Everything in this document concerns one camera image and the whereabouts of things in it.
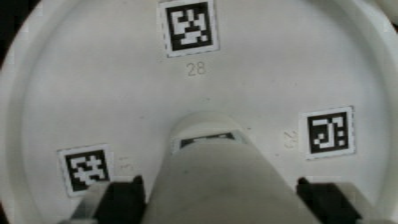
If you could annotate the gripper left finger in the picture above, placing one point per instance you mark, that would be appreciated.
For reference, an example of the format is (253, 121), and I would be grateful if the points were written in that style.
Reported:
(113, 204)

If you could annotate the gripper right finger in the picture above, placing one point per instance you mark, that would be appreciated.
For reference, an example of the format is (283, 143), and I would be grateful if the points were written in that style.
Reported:
(337, 202)

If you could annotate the white cylindrical table leg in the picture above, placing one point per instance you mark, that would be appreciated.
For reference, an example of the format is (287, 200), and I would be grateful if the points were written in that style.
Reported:
(219, 186)

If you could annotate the white round table top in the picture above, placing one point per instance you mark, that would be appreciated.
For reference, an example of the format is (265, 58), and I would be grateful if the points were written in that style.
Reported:
(136, 69)

